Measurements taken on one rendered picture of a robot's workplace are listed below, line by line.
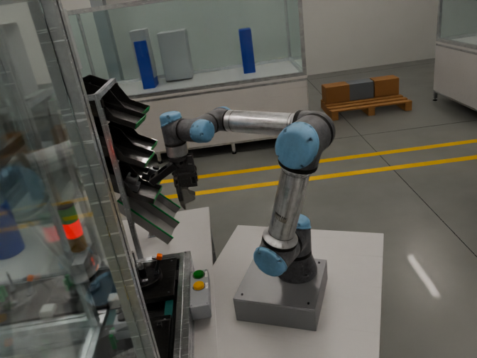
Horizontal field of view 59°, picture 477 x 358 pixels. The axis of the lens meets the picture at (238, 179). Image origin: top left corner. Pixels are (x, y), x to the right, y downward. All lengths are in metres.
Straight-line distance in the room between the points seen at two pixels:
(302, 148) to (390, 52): 9.46
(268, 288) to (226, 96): 4.01
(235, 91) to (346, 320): 4.12
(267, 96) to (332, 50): 4.95
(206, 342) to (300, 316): 0.33
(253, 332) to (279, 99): 4.15
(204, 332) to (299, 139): 0.79
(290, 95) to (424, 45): 5.88
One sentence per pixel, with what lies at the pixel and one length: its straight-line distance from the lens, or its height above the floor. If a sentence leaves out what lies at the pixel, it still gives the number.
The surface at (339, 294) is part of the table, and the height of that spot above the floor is 0.86.
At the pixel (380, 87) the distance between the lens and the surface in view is 7.10.
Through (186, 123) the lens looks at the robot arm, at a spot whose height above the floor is 1.56.
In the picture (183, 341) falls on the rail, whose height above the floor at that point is 0.96.
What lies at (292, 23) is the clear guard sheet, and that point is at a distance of 5.30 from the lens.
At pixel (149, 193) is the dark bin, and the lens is 1.81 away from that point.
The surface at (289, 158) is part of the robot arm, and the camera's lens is 1.15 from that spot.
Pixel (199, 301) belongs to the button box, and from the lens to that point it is 1.54.
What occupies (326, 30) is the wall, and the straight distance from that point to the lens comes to 10.06.
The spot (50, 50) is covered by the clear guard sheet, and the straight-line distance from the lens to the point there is 0.52.
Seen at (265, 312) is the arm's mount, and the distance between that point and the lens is 1.51.
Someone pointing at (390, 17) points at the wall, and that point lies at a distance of 10.44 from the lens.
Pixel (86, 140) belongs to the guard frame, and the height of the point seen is 1.78.
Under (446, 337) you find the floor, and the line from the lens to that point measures 2.80.
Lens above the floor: 1.92
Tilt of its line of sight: 24 degrees down
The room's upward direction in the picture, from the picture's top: 8 degrees counter-clockwise
